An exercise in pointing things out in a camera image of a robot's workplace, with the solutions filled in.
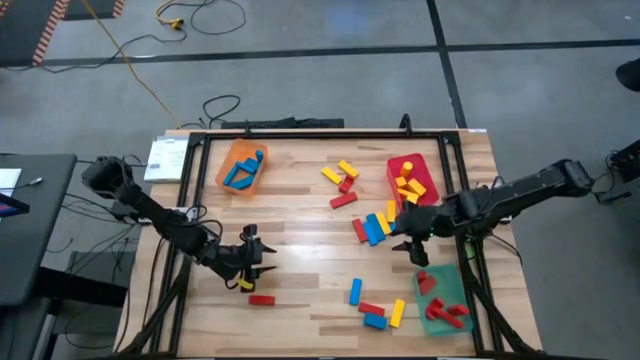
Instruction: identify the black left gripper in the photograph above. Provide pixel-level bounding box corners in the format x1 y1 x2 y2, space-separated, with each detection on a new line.
219 238 278 295

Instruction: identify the black mat orange striped edge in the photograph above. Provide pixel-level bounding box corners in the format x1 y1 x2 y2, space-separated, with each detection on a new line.
0 0 71 67
63 0 127 21

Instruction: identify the dark tablet device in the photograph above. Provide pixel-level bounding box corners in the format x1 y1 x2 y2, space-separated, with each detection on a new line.
0 192 31 219

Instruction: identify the green plastic bin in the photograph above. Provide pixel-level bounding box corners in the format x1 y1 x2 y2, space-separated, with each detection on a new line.
412 263 474 337

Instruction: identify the red plastic bin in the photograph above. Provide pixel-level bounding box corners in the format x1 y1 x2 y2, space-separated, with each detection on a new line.
385 152 441 209

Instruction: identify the yellow plug cord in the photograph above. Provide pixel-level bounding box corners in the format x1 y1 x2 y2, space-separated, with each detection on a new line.
154 0 187 31

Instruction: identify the cable with silver plug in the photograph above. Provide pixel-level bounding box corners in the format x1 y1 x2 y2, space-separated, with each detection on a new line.
0 176 45 192

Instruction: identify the long yellow cable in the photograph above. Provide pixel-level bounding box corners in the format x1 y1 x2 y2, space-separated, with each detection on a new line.
79 0 182 129

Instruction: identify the black coiled cable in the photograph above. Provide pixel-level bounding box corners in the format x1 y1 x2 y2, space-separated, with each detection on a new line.
179 93 242 130

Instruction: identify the black lower shelf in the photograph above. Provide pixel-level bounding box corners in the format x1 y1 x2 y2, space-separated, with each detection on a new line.
37 249 130 309

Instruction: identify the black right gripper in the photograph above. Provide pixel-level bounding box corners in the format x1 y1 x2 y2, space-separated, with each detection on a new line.
391 202 459 268

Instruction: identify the white paper sheet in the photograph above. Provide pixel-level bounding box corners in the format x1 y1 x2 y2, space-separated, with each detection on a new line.
0 167 23 192

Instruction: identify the orange plastic bin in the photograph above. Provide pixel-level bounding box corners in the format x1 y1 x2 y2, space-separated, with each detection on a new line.
214 138 270 198

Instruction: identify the long black floor cable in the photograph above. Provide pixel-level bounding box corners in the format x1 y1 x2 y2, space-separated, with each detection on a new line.
0 27 189 74

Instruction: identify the black looped floor cable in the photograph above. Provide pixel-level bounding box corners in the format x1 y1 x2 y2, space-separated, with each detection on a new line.
188 0 248 37

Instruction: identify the black side table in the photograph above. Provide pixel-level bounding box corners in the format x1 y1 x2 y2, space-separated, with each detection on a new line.
0 152 79 307

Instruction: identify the white printed booklet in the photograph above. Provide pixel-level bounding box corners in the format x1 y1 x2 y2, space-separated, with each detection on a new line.
143 135 191 183

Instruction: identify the person's shoe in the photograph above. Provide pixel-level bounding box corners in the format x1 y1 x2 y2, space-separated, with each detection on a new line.
615 58 640 93

